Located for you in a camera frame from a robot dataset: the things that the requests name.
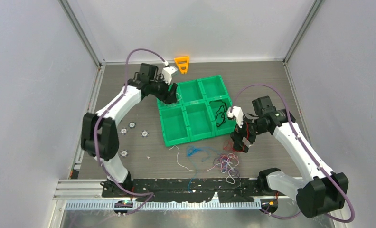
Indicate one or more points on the perforated metal rail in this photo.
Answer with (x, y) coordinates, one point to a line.
(131, 204)

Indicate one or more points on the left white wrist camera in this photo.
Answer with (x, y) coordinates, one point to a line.
(168, 72)

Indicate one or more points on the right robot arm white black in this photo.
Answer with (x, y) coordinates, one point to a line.
(320, 189)

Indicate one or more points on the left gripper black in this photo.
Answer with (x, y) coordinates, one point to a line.
(168, 97)

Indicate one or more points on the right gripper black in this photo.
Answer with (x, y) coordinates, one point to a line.
(237, 136)

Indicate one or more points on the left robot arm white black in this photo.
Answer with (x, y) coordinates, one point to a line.
(99, 136)

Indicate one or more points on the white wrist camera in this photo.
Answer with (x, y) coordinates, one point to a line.
(235, 113)
(168, 72)

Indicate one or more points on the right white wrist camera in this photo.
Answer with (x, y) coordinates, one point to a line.
(235, 113)

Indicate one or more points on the green plastic bin tray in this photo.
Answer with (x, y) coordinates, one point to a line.
(199, 113)

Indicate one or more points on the orange triangular plastic piece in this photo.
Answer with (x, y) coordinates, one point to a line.
(182, 64)

